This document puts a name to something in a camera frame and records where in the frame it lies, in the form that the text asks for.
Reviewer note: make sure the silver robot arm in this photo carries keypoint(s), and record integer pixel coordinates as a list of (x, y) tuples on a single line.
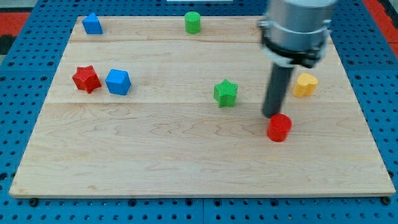
[(295, 32)]

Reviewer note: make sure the green star block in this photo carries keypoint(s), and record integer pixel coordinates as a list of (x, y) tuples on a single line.
[(225, 93)]

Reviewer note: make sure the red star block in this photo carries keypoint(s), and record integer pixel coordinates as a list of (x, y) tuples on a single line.
[(86, 79)]

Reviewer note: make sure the wooden board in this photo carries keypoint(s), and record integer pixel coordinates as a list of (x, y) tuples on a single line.
[(168, 138)]

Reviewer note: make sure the red cylinder block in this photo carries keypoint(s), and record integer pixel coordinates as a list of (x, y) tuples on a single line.
[(279, 127)]

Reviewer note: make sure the blue cube block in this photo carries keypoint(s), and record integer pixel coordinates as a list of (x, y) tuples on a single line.
[(118, 82)]

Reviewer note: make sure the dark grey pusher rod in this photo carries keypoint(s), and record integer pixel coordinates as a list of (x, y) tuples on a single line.
[(276, 89)]

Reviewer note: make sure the green cylinder block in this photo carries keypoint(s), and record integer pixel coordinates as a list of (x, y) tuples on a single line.
[(192, 22)]

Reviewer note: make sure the yellow heart block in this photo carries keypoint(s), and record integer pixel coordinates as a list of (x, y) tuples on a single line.
[(305, 85)]

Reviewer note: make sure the blue triangular block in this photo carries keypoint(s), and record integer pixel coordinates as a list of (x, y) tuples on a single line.
[(92, 24)]

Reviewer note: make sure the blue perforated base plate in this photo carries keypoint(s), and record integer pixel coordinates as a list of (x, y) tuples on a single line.
[(31, 62)]

